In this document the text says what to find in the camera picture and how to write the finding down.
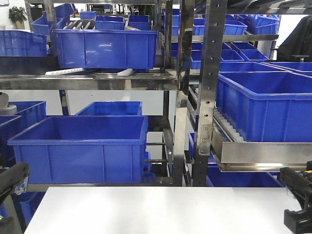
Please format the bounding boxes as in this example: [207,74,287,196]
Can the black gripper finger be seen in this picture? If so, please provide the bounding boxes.
[0,162,29,204]
[284,209,312,234]
[280,167,312,207]

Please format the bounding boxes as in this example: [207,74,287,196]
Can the stainless steel shelving rack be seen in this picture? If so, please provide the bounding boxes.
[0,0,312,187]

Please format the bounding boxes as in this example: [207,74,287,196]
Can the large blue bin lower left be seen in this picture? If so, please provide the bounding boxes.
[7,116,148,184]

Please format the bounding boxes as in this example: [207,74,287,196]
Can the large blue bin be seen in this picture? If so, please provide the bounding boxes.
[216,72,312,142]
[7,116,148,184]

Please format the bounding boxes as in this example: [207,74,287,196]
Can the large blue bin right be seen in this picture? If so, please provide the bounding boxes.
[216,72,312,142]

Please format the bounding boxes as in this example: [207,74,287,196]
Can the blue bin behind lower left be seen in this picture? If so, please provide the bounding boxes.
[76,101,142,116]

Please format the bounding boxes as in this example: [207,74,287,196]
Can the blue crate far left top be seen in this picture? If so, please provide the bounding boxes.
[0,30,47,57]

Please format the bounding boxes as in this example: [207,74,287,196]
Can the blue bin upper shelf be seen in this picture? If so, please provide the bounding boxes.
[54,29,158,70]

